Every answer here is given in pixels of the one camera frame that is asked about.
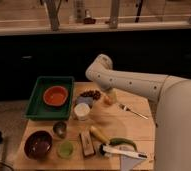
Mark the small metal cup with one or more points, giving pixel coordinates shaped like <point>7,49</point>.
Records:
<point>60,128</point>

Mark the grey cloth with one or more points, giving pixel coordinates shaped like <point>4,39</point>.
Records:
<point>128,163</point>

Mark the green chili pepper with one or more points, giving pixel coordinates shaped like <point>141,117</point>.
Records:
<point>120,141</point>

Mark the green small lid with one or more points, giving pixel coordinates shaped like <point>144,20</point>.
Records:
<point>65,149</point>

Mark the white paper cup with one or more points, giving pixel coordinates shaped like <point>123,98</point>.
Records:
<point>82,111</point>

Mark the orange apple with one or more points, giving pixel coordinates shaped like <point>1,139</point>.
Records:
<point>107,100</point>

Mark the orange bowl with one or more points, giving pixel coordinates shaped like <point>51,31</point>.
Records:
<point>55,96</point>

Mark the wooden block brush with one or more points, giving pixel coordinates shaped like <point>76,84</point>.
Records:
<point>87,144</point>

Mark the green plastic tray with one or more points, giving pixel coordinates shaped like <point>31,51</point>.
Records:
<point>38,110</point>

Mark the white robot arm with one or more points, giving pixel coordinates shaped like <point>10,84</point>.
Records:
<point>172,96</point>

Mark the white handled knife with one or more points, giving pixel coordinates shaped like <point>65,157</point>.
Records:
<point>107,149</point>

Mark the dark red object on shelf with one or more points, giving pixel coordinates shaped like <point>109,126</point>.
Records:
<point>89,21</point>

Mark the silver fork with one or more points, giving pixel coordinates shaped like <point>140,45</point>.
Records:
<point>125,108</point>

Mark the dark grapes bunch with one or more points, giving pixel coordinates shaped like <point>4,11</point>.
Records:
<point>95,94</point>

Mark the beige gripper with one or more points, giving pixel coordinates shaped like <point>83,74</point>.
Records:
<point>112,94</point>

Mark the blue grey sponge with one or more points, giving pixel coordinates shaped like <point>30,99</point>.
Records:
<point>87,100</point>

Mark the dark maroon bowl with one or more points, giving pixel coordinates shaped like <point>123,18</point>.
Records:
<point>38,145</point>

